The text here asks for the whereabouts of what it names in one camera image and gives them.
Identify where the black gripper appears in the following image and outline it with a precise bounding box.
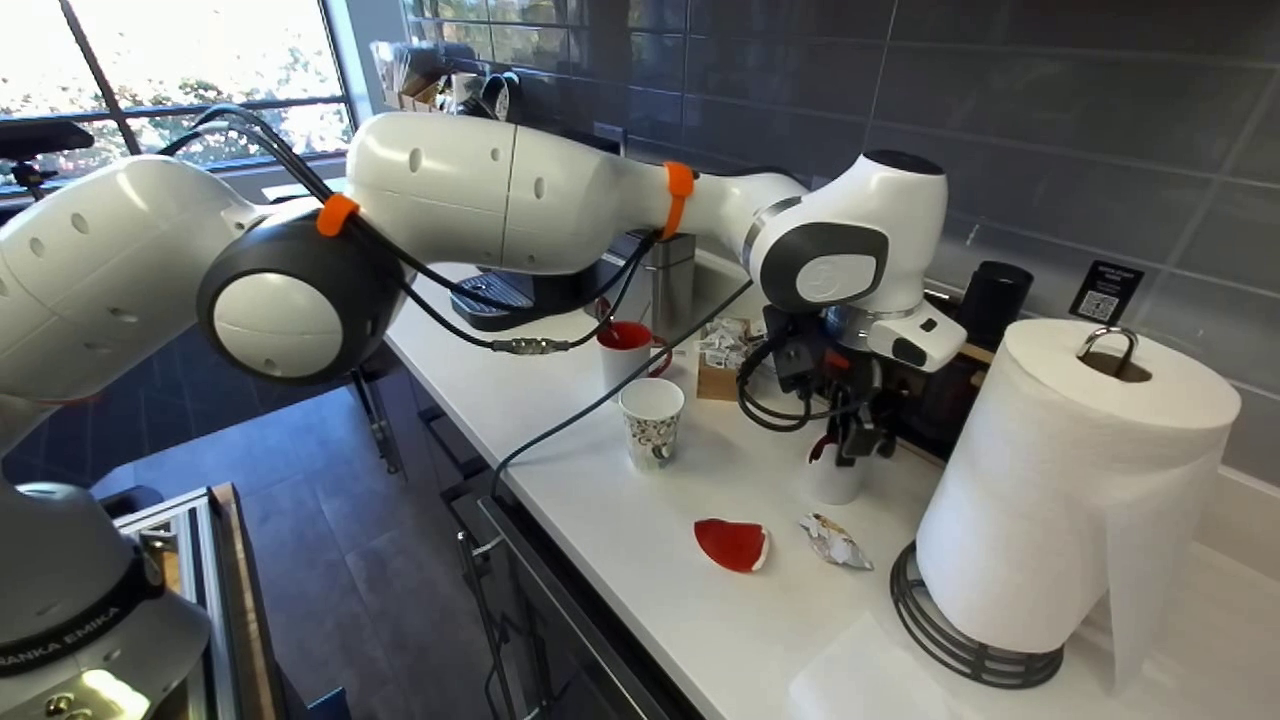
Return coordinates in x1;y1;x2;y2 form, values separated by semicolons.
795;337;902;471

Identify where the patterned paper cup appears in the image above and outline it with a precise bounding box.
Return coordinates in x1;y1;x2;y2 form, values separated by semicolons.
617;376;690;471

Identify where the crumpled foil wrapper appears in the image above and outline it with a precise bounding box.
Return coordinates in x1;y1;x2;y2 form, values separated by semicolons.
795;513;876;575

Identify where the red bowl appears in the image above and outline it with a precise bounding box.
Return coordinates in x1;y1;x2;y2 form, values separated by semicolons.
691;518;777;581

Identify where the black canister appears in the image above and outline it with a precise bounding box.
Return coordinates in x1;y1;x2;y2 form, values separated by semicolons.
961;261;1035;352

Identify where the white paper towel roll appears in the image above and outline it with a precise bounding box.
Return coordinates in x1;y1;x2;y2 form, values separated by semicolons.
912;317;1247;689

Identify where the black paper towel holder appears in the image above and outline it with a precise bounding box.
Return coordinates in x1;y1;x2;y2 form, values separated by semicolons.
890;323;1146;694

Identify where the silver metal box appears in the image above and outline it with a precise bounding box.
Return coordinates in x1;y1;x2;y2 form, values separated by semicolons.
650;231;752;337

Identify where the white mug red inside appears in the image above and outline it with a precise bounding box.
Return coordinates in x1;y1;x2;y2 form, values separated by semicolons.
591;317;675;392

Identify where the black sign card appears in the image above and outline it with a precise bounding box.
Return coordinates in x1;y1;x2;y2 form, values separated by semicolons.
1068;256;1149;334

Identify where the dark cabinet front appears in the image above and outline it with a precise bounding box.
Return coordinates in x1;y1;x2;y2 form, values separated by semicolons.
347;358;704;720

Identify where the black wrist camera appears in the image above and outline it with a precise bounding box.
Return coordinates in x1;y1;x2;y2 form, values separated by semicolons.
762;317;831;406

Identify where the black power cable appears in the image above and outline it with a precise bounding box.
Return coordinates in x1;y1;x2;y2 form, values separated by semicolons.
492;282;756;479

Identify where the aluminium robot stand frame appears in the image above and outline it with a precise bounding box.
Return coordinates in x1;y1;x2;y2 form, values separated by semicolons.
111;479;290;720

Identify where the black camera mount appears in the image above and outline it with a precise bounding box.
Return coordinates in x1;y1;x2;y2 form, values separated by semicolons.
0;117;99;205

